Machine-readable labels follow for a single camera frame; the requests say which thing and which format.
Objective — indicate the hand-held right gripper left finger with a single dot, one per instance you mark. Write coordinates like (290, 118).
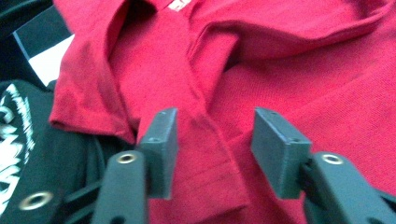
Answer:
(162, 155)

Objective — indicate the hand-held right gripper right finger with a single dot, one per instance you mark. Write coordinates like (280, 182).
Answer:
(280, 155)

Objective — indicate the red polo shirt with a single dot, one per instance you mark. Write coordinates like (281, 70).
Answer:
(249, 93)

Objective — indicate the black cloth with white print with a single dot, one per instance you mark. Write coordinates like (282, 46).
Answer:
(56, 149)

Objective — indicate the black and white flat panel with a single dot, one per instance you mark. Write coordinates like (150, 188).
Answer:
(40, 37)

